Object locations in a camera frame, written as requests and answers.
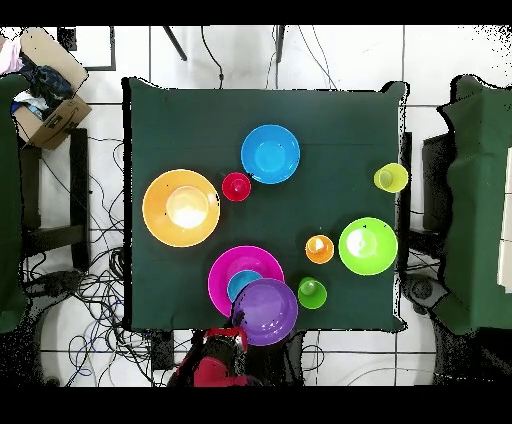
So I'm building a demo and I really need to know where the purple plastic bowl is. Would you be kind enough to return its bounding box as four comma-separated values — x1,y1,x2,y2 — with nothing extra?
230,277,300,347

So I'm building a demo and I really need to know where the small blue plastic bowl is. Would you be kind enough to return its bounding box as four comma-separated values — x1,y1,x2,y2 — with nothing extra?
226,269,265,304

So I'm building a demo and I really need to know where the pink plastic bowl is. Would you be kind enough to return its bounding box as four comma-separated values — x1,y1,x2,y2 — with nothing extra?
207,245,286,319

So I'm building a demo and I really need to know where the black power brick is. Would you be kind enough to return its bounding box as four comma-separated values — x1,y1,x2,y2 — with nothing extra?
150,331,175,371

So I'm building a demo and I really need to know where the green plastic cup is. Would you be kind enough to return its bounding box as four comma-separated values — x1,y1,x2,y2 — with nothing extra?
296,276,328,310

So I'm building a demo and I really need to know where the orange plastic cup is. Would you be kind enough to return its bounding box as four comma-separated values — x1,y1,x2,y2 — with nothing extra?
304,234,336,266

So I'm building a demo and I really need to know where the red plastic cup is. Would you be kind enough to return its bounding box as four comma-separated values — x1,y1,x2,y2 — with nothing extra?
221,171,252,203

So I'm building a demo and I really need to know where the large orange plastic bowl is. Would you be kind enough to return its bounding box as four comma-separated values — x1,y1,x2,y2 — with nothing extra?
141,168,222,248

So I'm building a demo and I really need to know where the green plastic bowl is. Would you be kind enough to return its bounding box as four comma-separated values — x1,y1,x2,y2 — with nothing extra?
338,216,400,277

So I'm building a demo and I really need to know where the large blue plastic bowl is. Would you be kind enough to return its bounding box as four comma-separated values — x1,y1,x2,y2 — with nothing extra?
240,124,302,186

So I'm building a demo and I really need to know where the black wheeled base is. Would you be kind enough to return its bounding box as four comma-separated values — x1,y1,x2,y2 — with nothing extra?
23,270,85,387

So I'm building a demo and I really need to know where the black equipment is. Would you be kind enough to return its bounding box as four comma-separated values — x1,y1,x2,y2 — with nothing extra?
400,274,450,317

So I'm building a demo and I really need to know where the dark green tablecloth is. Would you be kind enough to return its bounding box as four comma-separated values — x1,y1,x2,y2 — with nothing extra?
121,76,409,332

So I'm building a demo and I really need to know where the yellow plastic cup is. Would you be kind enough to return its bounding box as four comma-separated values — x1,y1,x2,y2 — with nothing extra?
373,162,410,194

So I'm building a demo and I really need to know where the dark green cloth cover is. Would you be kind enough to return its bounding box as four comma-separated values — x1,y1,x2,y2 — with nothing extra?
431,74,512,336
0,73,29,334

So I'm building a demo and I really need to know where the cardboard box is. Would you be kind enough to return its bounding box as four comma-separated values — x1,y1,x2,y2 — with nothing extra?
11,26,93,151

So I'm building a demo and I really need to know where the black tripod leg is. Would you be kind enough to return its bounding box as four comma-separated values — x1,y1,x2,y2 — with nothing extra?
274,25,287,64
161,25,188,62

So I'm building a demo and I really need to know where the dark blue clothing bundle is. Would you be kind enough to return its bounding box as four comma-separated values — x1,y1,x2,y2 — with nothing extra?
19,55,75,109

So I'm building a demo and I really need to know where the pale pink cloth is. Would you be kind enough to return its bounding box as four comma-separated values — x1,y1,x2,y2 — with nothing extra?
0,37,25,75

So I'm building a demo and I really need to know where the black metal frame stand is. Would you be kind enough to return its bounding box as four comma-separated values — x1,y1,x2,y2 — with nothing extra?
17,127,91,273

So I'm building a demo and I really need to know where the thin black floor cable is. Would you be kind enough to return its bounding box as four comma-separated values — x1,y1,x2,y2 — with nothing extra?
199,25,225,89
297,25,337,90

